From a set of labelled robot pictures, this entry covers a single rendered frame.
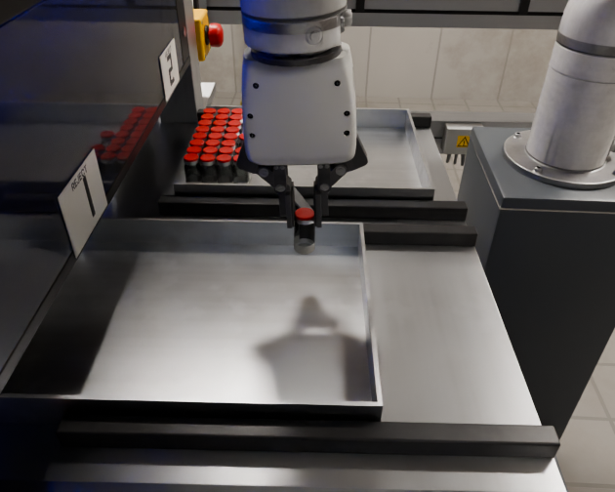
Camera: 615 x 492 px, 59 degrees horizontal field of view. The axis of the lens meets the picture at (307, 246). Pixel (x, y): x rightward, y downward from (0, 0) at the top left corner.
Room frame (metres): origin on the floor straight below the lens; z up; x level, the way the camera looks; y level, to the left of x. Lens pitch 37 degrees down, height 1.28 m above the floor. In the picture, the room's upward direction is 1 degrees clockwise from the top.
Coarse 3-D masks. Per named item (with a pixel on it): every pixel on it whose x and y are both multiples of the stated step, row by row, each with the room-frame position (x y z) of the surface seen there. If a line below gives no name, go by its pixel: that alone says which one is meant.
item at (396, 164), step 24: (360, 120) 0.87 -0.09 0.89; (384, 120) 0.87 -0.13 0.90; (408, 120) 0.84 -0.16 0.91; (384, 144) 0.80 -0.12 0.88; (408, 144) 0.81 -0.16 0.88; (288, 168) 0.72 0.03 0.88; (312, 168) 0.72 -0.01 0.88; (360, 168) 0.73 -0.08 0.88; (384, 168) 0.73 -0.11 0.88; (408, 168) 0.73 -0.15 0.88; (192, 192) 0.62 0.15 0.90; (216, 192) 0.62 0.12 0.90; (240, 192) 0.62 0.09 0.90; (264, 192) 0.62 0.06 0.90; (312, 192) 0.62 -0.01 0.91; (336, 192) 0.61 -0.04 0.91; (360, 192) 0.61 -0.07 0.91; (384, 192) 0.61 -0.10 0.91; (408, 192) 0.61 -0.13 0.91; (432, 192) 0.61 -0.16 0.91
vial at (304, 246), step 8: (296, 224) 0.46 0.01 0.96; (304, 224) 0.45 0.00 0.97; (312, 224) 0.46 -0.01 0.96; (296, 232) 0.45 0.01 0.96; (304, 232) 0.45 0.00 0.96; (312, 232) 0.45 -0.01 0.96; (296, 240) 0.45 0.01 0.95; (304, 240) 0.45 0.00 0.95; (312, 240) 0.45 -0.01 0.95; (296, 248) 0.45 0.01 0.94; (304, 248) 0.45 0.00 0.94; (312, 248) 0.45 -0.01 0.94
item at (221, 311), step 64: (128, 256) 0.51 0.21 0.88; (192, 256) 0.51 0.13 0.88; (256, 256) 0.51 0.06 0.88; (320, 256) 0.51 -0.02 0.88; (64, 320) 0.40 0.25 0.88; (128, 320) 0.40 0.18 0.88; (192, 320) 0.40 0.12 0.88; (256, 320) 0.40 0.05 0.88; (320, 320) 0.40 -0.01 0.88; (64, 384) 0.32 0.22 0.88; (128, 384) 0.32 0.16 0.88; (192, 384) 0.32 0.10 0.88; (256, 384) 0.32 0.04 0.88; (320, 384) 0.32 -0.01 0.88
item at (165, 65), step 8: (168, 48) 0.75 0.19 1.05; (160, 56) 0.71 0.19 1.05; (176, 56) 0.79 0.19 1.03; (160, 64) 0.70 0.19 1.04; (168, 64) 0.74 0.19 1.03; (176, 64) 0.78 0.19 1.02; (168, 72) 0.73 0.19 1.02; (176, 72) 0.77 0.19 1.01; (168, 80) 0.73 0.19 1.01; (176, 80) 0.77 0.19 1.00; (168, 88) 0.72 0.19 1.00; (168, 96) 0.72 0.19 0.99
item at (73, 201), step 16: (96, 160) 0.45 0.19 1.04; (80, 176) 0.41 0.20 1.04; (96, 176) 0.44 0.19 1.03; (64, 192) 0.38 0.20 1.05; (80, 192) 0.40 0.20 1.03; (96, 192) 0.43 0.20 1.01; (64, 208) 0.37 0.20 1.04; (80, 208) 0.39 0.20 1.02; (96, 208) 0.42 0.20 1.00; (80, 224) 0.39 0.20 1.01; (96, 224) 0.42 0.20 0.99; (80, 240) 0.38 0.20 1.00
